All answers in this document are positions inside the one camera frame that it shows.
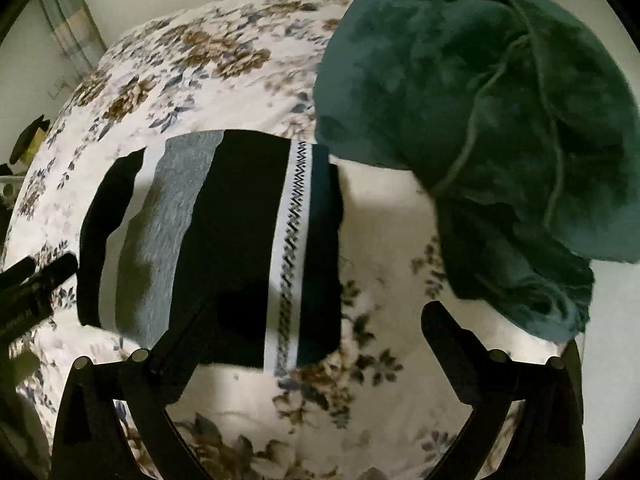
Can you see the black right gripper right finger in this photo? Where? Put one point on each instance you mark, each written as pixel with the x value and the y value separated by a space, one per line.
pixel 548 442

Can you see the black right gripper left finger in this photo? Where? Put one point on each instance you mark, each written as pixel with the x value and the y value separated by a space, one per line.
pixel 88 440

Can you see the black grey striped sweater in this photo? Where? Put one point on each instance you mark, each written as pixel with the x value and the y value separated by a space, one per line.
pixel 229 238

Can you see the white bed headboard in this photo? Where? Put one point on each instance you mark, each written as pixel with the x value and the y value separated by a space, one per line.
pixel 610 364

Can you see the yellow cardboard box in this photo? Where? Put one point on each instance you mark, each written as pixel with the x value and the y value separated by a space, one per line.
pixel 29 141

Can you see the left grey-green curtain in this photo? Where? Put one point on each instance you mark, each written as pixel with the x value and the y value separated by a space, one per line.
pixel 74 31

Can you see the floral bed sheet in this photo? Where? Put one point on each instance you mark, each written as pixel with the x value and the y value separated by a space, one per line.
pixel 379 406

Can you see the dark green plush blanket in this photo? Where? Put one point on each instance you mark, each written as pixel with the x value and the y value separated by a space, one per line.
pixel 519 125

